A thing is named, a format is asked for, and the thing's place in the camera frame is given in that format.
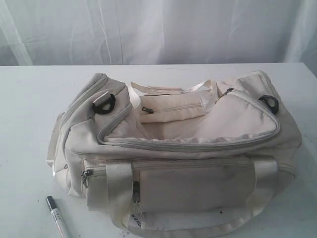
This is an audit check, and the cream fabric duffel bag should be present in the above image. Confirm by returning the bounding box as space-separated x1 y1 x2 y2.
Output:
46 71 302 238

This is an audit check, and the silver black marker pen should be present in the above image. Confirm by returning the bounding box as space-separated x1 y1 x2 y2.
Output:
46 196 71 238

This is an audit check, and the white backdrop curtain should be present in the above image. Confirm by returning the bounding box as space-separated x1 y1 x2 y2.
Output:
0 0 317 67

